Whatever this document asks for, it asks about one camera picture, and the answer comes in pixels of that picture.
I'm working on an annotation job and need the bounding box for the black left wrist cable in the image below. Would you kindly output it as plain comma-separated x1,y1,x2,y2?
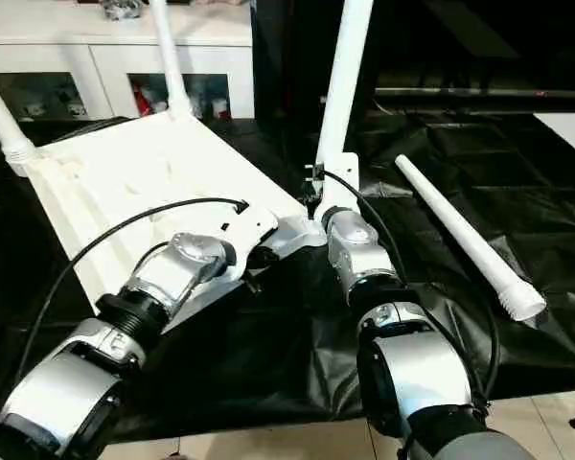
17,197,250,382

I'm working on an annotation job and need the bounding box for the white flat board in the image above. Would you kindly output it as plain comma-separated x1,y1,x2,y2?
531,112,575,165

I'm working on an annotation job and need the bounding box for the black table mat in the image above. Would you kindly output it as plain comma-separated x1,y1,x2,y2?
0,98,575,432

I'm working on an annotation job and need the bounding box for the white plastic table top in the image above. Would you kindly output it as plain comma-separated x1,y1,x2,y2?
2,112,332,332

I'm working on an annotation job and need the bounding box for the white plastic table leg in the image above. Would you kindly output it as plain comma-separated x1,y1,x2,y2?
0,71,37,167
148,0,193,121
395,153,548,323
314,0,376,168

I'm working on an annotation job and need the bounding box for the clear glass ornament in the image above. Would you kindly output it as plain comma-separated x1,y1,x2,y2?
103,0,141,21

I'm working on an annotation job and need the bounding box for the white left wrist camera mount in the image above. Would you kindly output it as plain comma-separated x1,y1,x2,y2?
215,200,280,284

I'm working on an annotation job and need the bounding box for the white glass-door cabinet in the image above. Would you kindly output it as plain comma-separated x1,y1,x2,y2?
0,0,256,121

